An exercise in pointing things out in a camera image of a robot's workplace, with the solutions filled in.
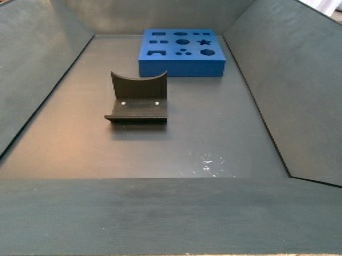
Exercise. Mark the black curved fixture stand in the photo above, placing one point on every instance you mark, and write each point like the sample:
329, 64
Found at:
141, 99

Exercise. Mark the blue foam shape-cutout block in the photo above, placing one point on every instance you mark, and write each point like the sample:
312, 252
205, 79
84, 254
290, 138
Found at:
181, 52

